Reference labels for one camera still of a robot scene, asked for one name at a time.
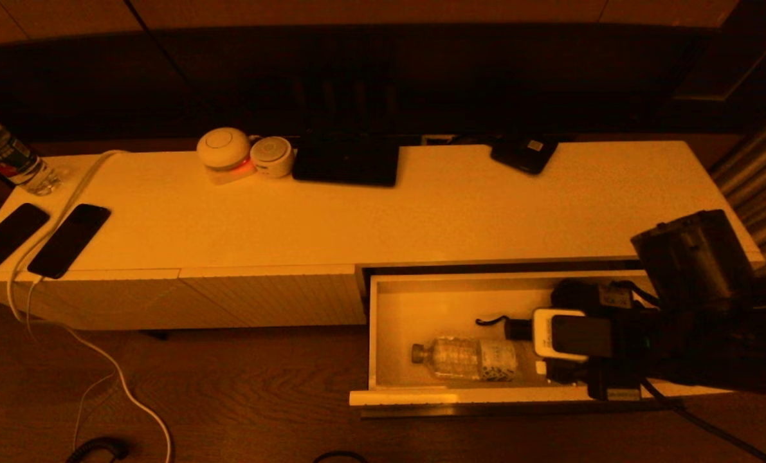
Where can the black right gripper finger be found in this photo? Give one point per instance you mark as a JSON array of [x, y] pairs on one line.
[[566, 373]]

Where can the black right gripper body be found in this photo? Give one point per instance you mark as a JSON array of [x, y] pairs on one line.
[[633, 347]]

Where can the black umbrella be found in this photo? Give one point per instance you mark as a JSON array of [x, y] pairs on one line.
[[518, 329]]

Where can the clear plastic water bottle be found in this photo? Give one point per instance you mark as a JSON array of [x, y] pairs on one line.
[[466, 359]]

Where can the white cabinet drawer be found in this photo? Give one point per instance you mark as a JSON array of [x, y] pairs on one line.
[[421, 308]]

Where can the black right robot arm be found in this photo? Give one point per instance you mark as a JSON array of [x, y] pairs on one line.
[[704, 270]]

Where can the white low cabinet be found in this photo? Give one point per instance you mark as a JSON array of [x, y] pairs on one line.
[[292, 218]]

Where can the small black labelled device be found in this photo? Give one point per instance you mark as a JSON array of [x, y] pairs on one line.
[[524, 155]]

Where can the grey curtain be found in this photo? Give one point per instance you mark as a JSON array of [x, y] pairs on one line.
[[762, 167]]

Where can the black router box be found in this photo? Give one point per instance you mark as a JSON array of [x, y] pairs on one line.
[[344, 161]]

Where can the small round white speaker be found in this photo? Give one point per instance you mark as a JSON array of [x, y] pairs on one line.
[[271, 154]]

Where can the large round white device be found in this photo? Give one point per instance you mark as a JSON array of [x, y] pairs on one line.
[[223, 149]]

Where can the black smartphone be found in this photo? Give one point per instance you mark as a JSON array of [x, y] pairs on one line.
[[67, 241], [6, 238]]

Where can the labelled plastic water bottle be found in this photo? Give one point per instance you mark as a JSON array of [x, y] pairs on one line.
[[6, 157]]

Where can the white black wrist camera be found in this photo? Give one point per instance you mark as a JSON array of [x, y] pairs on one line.
[[575, 335]]

